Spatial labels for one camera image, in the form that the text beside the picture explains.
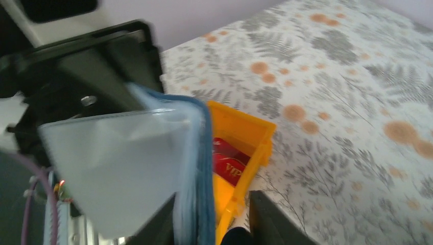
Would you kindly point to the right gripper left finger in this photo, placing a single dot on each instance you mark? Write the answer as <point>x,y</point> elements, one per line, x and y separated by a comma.
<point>159,230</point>

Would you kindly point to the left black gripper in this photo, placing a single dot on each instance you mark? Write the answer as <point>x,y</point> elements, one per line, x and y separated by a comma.
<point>79,77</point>

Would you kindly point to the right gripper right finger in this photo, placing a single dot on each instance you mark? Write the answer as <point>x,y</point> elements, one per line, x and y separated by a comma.
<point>270,226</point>

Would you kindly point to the blue card holder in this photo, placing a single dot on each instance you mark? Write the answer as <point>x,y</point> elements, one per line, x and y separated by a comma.
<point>121,168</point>

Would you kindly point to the red VIP card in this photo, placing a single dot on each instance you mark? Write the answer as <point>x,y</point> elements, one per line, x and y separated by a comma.
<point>228,162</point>

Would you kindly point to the near orange bin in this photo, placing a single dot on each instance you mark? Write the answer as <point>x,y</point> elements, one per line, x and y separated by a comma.
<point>242,144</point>

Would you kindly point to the floral table mat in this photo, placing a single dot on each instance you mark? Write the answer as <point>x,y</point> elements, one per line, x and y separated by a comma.
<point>349,86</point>

